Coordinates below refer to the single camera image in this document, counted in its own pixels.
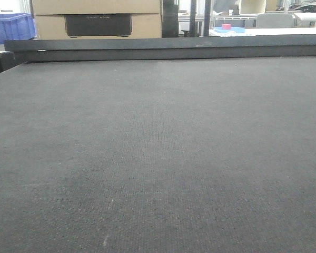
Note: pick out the dark grey conveyor belt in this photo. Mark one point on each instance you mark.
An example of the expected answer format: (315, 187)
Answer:
(159, 156)

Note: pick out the lower cardboard box with cutout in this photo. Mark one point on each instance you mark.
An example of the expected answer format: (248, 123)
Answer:
(98, 26)

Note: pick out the upper cardboard box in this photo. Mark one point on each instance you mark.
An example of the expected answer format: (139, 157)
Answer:
(48, 7)

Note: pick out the red cylinder on table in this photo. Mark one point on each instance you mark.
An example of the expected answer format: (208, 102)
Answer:
(226, 26)

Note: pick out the blue tray on table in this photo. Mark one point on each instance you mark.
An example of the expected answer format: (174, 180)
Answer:
(234, 29)

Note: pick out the grey office chair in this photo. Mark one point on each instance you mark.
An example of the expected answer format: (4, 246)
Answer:
(274, 20)

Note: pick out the blue plastic crate background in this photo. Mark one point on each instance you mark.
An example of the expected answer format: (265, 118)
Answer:
(16, 26)

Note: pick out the black vertical post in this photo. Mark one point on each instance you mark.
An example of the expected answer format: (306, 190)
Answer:
(170, 25)

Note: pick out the black conveyor side rail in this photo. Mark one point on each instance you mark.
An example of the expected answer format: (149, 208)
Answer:
(17, 52)

